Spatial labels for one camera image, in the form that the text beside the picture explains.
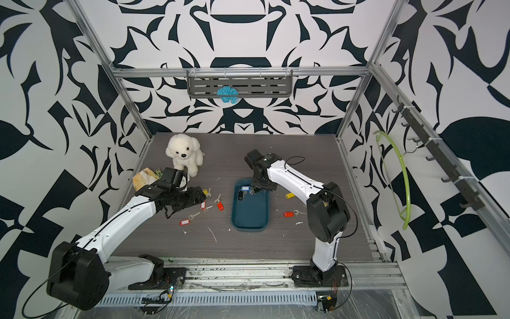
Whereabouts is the teal plastic storage box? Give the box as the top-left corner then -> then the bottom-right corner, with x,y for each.
231,178 -> 270,232

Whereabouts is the red white tag key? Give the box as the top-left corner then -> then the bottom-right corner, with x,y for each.
201,202 -> 213,211

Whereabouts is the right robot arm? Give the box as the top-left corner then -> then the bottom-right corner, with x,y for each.
244,150 -> 351,282

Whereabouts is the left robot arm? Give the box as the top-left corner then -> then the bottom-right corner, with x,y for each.
46,167 -> 207,310

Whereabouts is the yellow paper bag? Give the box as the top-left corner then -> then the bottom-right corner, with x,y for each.
132,167 -> 160,191

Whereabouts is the white plush dog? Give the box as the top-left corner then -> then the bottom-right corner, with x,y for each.
165,134 -> 204,178

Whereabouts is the blue scrunchie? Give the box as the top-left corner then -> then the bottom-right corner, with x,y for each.
216,86 -> 239,104

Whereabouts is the green hoop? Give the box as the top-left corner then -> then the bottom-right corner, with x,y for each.
373,130 -> 412,231

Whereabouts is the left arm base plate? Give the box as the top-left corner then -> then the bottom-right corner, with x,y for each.
128,267 -> 187,291

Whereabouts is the grey metal wall shelf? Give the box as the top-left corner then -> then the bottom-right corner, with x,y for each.
186,68 -> 294,98

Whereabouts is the white cable duct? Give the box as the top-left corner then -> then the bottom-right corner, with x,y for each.
97,291 -> 317,308

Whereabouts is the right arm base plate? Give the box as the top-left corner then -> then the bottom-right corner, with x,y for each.
291,265 -> 349,288

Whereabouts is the black wall hook rail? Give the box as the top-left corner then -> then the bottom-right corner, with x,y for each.
395,95 -> 487,211

